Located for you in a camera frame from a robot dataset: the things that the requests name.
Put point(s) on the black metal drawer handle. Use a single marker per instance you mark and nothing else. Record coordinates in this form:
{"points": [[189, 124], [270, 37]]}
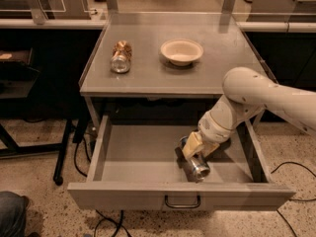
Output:
{"points": [[182, 202]]}

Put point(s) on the grey cabinet with glass top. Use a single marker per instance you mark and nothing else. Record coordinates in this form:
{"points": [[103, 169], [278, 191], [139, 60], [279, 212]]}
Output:
{"points": [[224, 47]]}

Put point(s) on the white paper bowl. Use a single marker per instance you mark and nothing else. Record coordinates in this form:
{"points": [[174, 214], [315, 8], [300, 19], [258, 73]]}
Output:
{"points": [[181, 52]]}

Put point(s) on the black metal table frame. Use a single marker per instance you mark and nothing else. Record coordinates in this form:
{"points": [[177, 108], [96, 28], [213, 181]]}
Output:
{"points": [[18, 78]]}

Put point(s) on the person's leg in jeans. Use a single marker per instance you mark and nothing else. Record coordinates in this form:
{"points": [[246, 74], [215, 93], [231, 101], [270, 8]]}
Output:
{"points": [[13, 210]]}

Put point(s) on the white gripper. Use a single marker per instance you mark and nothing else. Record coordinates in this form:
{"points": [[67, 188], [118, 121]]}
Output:
{"points": [[213, 131]]}

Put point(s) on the open grey top drawer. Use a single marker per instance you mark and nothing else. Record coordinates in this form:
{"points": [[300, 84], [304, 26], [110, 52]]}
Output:
{"points": [[134, 166]]}

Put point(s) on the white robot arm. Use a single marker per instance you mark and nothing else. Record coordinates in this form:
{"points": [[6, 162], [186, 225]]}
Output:
{"points": [[245, 94]]}

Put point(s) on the white horizontal rail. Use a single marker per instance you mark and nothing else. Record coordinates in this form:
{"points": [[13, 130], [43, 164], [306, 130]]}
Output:
{"points": [[263, 27]]}

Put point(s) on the gold brown soda can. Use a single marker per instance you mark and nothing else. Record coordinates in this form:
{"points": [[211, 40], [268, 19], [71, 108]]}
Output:
{"points": [[121, 57]]}

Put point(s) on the blue silver redbull can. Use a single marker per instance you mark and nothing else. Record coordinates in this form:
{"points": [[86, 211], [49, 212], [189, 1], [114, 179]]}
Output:
{"points": [[196, 168]]}

